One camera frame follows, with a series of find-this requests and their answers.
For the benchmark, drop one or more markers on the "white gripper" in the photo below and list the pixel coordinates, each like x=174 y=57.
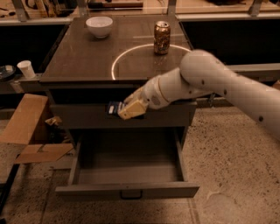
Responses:
x=152 y=92

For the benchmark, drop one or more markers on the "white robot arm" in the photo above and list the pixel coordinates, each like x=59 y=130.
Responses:
x=200 y=73

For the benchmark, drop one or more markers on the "grey drawer cabinet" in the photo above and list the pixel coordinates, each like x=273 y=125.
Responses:
x=90 y=70

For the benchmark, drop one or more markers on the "open grey middle drawer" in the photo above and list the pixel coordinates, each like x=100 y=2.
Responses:
x=128 y=164

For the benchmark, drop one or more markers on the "closed grey top drawer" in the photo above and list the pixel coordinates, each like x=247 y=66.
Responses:
x=94 y=116

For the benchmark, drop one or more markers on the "gold soda can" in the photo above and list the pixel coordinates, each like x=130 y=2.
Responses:
x=162 y=33

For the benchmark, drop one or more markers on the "white ceramic bowl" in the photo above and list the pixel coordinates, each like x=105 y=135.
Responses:
x=100 y=27

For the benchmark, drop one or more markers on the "white paper cup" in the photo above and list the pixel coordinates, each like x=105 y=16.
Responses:
x=25 y=67

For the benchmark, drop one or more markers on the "brown cardboard box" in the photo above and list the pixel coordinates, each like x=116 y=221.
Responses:
x=28 y=127

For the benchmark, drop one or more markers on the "dark round lid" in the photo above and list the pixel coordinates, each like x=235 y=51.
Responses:
x=7 y=72

